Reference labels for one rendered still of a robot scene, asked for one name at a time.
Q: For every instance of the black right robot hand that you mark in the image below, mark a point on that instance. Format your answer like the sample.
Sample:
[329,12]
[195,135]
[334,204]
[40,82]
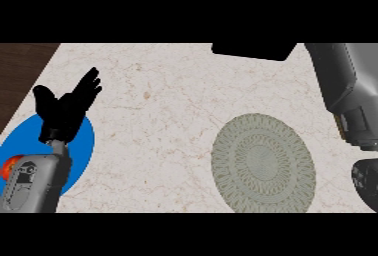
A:
[368,181]

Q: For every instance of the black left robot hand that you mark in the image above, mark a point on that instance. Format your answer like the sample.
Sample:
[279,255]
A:
[61,113]

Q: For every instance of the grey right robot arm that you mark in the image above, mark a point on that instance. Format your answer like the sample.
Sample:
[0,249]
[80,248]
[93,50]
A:
[340,76]

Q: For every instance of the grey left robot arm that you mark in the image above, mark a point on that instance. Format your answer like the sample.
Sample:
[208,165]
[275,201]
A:
[34,186]

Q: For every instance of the blue round placemat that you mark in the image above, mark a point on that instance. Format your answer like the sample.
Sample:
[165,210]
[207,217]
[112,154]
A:
[84,148]

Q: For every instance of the red orange bell pepper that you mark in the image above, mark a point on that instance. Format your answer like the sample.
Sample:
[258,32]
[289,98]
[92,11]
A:
[6,168]

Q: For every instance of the grey-green round woven basket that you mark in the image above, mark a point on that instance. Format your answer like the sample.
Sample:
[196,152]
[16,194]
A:
[263,163]

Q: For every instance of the black appliance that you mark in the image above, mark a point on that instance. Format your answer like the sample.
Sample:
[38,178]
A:
[251,50]

